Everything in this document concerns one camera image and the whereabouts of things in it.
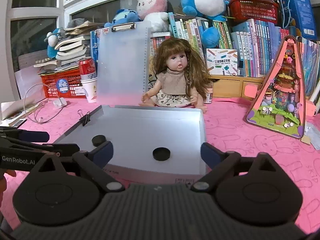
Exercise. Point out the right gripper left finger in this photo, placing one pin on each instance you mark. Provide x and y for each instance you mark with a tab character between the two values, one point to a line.
92	164

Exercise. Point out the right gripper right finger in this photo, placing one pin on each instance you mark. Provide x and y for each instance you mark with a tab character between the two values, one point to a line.
222	164

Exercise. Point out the person's left hand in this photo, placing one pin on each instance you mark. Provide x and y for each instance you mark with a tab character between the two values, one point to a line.
3	183

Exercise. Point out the black cap left in tray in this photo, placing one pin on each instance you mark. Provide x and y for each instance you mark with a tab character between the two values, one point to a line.
98	140

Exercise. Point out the black cap in tray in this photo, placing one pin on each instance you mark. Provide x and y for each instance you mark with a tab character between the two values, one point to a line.
98	140
161	154

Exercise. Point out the black binder clip on tray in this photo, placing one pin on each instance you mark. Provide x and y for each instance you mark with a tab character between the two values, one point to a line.
84	117

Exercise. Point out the white shallow cardboard tray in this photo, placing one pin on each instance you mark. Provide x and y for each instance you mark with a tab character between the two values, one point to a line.
135	132

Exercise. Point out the black cap right in tray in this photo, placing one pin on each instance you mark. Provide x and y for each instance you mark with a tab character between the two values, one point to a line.
161	154

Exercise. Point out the white charger plug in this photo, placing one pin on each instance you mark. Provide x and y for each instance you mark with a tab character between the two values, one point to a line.
59	103

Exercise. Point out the small jar behind doll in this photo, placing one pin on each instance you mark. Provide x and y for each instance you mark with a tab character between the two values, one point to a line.
209	95

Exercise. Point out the wooden drawer box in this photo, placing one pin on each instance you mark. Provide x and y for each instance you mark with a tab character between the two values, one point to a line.
233	86

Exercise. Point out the white paper cup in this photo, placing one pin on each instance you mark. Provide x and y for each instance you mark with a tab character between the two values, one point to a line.
90	88

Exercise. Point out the pink triangular diorama house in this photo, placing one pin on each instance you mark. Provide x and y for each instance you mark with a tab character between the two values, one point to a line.
280	104

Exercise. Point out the red plastic basket left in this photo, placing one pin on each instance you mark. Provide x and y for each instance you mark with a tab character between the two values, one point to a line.
64	84

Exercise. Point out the brown haired baby doll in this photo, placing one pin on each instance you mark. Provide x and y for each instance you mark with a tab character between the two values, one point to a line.
181	77

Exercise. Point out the red soda can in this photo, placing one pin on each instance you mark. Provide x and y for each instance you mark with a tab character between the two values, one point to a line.
87	69

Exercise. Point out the translucent plastic clipboard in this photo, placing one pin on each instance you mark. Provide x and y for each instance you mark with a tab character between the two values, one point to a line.
123	63

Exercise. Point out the blue white plush far left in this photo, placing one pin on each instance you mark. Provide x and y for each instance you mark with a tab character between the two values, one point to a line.
52	38

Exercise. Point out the stack of books left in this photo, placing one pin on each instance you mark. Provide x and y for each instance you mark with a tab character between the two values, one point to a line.
74	44

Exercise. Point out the row of upright books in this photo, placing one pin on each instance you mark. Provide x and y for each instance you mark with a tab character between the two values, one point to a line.
242	39

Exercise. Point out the small blue plush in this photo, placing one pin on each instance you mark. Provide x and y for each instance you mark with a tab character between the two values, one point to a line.
123	16

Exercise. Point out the red plastic basket on books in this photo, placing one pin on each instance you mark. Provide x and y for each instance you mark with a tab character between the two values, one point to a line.
242	10

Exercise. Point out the large blue white plush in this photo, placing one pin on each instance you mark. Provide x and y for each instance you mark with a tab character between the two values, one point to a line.
205	2

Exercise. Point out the blue cardboard box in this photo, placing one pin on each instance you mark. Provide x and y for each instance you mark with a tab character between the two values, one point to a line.
299	14

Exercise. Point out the pink white bunny plush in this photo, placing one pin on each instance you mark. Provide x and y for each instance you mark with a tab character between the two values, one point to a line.
154	11

